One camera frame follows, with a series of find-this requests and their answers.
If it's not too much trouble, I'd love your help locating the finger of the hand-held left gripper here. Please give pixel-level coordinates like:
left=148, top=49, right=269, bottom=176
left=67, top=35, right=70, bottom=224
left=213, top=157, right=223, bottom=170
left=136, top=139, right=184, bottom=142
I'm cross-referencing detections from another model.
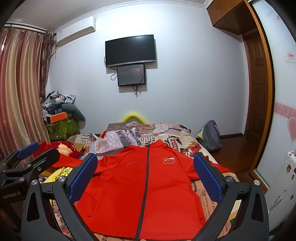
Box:
left=1, top=148, right=61, bottom=180
left=0, top=141, right=40, bottom=173

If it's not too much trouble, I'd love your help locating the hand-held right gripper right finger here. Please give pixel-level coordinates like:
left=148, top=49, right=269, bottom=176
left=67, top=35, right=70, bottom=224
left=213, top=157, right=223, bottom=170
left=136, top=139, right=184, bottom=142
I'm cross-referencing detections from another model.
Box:
left=192, top=152, right=270, bottom=241

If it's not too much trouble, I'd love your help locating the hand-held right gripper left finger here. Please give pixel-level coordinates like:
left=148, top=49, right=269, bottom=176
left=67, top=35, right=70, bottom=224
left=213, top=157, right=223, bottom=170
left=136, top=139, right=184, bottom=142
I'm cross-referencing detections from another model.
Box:
left=21, top=153, right=99, bottom=241

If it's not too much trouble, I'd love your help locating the red zip jacket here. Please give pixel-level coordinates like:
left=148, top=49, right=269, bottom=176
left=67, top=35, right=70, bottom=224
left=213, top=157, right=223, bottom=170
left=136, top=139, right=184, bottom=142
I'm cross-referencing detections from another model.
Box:
left=50, top=140, right=234, bottom=241

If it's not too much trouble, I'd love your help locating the red plush toy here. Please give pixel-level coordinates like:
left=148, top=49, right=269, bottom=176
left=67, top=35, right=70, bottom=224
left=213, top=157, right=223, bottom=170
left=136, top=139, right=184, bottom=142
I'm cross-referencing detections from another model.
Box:
left=32, top=140, right=81, bottom=160

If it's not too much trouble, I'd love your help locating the grey checked cloth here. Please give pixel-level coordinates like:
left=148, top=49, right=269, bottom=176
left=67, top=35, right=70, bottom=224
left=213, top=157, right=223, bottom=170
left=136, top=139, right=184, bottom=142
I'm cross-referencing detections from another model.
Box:
left=89, top=139, right=104, bottom=160

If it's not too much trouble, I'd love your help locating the green patterned bag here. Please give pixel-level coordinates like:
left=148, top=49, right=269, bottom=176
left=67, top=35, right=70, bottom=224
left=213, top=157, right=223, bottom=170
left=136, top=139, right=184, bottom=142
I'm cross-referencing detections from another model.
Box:
left=46, top=118, right=80, bottom=141

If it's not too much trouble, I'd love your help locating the grey backpack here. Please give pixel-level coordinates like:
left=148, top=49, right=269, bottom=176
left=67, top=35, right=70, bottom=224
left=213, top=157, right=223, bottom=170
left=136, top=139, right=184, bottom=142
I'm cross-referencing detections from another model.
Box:
left=198, top=120, right=223, bottom=152

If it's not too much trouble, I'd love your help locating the orange box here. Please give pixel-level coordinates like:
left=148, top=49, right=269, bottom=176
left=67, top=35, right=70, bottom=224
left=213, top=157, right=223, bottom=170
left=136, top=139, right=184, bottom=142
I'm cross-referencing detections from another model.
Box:
left=50, top=112, right=68, bottom=123

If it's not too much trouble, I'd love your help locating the dark grey pillow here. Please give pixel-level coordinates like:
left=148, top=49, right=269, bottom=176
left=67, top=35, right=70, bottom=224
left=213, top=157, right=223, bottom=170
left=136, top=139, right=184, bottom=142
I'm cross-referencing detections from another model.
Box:
left=61, top=103, right=86, bottom=129

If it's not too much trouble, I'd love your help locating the pile of assorted clutter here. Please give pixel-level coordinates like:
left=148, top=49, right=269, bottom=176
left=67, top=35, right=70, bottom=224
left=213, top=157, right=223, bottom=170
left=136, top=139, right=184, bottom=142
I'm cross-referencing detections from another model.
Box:
left=41, top=91, right=77, bottom=123

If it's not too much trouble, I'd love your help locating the striped pink curtain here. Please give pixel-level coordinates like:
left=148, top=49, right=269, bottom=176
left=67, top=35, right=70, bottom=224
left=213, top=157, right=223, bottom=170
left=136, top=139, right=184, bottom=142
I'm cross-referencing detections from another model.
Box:
left=0, top=29, right=56, bottom=158

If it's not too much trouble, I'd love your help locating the newspaper print bed cover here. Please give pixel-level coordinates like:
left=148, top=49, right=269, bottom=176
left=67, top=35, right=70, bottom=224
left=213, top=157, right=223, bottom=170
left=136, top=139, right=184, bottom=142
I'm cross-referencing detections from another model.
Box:
left=42, top=122, right=242, bottom=241

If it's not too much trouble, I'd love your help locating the white object with stickers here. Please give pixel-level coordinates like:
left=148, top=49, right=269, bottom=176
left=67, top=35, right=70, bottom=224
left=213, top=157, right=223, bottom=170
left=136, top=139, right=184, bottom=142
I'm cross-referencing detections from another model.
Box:
left=264, top=149, right=296, bottom=232

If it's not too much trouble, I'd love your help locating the brown wooden door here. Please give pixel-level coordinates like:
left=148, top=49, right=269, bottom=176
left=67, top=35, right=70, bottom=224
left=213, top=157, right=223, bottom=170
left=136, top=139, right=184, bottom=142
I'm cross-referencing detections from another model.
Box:
left=243, top=32, right=266, bottom=149

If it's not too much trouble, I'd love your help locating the white air conditioner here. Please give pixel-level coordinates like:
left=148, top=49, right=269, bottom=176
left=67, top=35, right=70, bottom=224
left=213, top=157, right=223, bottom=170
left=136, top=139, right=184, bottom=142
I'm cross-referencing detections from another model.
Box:
left=55, top=16, right=96, bottom=47

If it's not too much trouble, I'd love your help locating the wooden overhead cabinet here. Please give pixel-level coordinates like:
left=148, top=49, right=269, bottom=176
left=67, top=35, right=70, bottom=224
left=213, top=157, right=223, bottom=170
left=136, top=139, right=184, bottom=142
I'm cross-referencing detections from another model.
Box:
left=206, top=0, right=251, bottom=35

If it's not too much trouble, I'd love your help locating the small black wall monitor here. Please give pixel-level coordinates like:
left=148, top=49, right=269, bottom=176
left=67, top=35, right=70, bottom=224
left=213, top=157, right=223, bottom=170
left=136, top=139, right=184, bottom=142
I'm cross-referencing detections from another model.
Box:
left=117, top=64, right=146, bottom=87

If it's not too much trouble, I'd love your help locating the white curtain rail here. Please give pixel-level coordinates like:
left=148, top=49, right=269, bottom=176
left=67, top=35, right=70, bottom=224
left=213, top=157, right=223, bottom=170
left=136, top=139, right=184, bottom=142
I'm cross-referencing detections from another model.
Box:
left=5, top=21, right=48, bottom=33

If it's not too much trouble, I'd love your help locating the black wall television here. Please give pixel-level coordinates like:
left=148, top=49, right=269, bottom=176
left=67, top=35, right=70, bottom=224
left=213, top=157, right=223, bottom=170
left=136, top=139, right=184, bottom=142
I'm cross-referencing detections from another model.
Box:
left=105, top=35, right=158, bottom=68

